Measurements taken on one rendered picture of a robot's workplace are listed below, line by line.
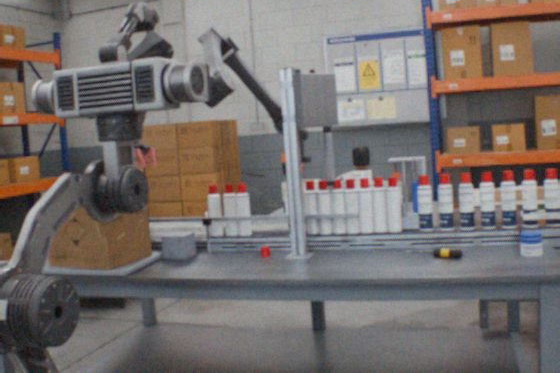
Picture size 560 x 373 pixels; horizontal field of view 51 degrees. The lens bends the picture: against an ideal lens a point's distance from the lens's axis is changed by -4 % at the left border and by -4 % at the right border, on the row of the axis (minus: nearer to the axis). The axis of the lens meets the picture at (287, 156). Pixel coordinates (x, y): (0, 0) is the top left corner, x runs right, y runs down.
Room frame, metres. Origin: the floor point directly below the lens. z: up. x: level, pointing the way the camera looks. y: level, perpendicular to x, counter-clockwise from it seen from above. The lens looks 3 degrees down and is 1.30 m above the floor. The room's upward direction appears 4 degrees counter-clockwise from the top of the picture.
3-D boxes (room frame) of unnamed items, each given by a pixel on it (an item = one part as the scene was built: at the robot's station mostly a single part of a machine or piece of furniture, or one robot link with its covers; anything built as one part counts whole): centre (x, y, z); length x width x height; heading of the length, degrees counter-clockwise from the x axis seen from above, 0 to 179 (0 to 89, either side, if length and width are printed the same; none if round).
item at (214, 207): (2.40, 0.30, 0.98); 0.05 x 0.05 x 0.20
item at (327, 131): (2.18, -0.15, 1.18); 0.04 x 0.04 x 0.21
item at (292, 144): (2.16, -0.02, 1.16); 0.04 x 0.04 x 0.67; 75
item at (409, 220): (2.29, -0.45, 1.01); 0.14 x 0.13 x 0.26; 75
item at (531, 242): (1.89, -0.77, 0.87); 0.07 x 0.07 x 0.07
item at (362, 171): (2.85, -0.34, 1.04); 0.09 x 0.09 x 0.29
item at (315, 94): (2.20, -0.10, 1.38); 0.17 x 0.10 x 0.19; 130
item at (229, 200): (2.38, 0.24, 0.98); 0.05 x 0.05 x 0.20
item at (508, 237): (2.32, -0.01, 0.85); 1.65 x 0.11 x 0.05; 75
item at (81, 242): (2.19, 0.72, 0.99); 0.30 x 0.24 x 0.27; 64
